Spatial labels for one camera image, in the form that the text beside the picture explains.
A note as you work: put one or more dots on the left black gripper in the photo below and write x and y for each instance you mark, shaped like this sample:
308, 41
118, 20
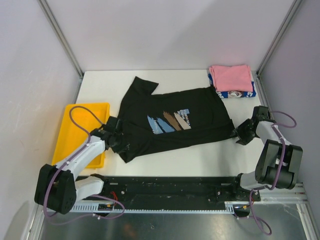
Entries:
119, 133

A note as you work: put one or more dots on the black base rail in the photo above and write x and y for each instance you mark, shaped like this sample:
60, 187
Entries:
137, 189

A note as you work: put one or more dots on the black printed t-shirt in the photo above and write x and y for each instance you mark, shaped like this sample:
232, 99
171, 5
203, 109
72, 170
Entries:
153, 123

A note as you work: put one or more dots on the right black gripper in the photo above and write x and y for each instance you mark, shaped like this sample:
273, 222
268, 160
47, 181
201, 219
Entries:
244, 139

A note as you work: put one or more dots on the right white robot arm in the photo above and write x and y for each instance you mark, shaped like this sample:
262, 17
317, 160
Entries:
279, 162

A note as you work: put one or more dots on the folded blue printed t-shirt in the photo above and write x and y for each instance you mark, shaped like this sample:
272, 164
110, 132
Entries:
234, 94

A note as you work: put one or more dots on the folded pink t-shirt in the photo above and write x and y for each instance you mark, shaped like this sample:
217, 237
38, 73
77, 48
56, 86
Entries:
231, 78

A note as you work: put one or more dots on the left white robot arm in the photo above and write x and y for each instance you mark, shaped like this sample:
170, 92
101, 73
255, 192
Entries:
57, 186

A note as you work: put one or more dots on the grey slotted cable duct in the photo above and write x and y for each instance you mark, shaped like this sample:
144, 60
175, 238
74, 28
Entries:
207, 207

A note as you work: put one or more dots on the yellow plastic bin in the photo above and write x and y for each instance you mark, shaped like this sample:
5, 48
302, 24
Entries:
89, 116

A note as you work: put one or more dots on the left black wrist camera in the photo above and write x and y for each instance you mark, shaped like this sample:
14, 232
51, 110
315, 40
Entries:
113, 124

